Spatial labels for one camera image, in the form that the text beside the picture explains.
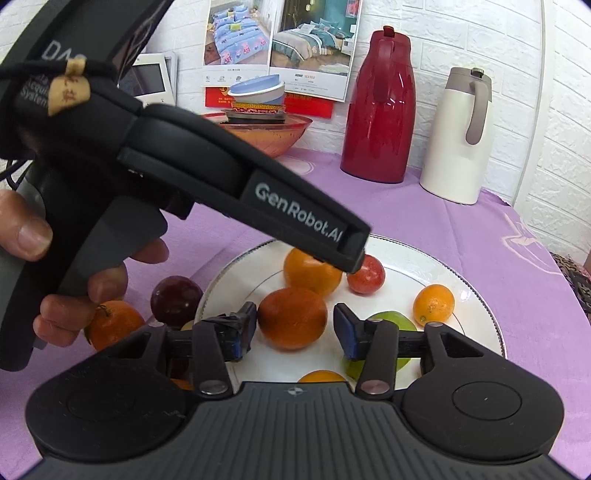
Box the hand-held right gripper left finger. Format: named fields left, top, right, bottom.
left=95, top=301, right=258, bottom=398

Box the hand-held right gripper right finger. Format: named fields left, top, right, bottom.
left=333, top=302, right=485, bottom=398

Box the small kumquat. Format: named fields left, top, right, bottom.
left=412, top=284, right=456, bottom=326
left=297, top=370, right=348, bottom=384

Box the large green fruit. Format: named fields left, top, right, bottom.
left=342, top=311, right=419, bottom=379

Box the small red fruit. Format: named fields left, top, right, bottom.
left=346, top=254, right=386, bottom=296

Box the white plate with blue rim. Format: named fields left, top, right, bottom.
left=194, top=234, right=508, bottom=384

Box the person's left hand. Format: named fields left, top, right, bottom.
left=0, top=189, right=170, bottom=348

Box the dark red plum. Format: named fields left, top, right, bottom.
left=150, top=275, right=204, bottom=329

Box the white water dispenser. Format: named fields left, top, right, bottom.
left=117, top=52, right=178, bottom=104

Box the patterned bowl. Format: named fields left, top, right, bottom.
left=223, top=102, right=289, bottom=126

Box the orange glass bowl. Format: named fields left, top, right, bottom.
left=202, top=112, right=313, bottom=160

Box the blue lidded bowl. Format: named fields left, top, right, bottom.
left=228, top=74, right=287, bottom=106

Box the orange with stem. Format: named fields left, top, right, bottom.
left=84, top=300, right=146, bottom=352

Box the beige tag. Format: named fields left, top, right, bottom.
left=48, top=58, right=90, bottom=116

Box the red paper sheet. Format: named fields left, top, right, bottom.
left=205, top=85, right=334, bottom=120

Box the purple tablecloth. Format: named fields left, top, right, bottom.
left=0, top=148, right=591, bottom=480

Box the red thermos jug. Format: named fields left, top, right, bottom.
left=340, top=26, right=417, bottom=184

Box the white thermos jug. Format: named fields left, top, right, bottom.
left=419, top=67, right=494, bottom=205

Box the dark patterned cloth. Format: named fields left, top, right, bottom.
left=551, top=251, right=591, bottom=319

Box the wall poster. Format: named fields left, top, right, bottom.
left=203, top=0, right=363, bottom=102

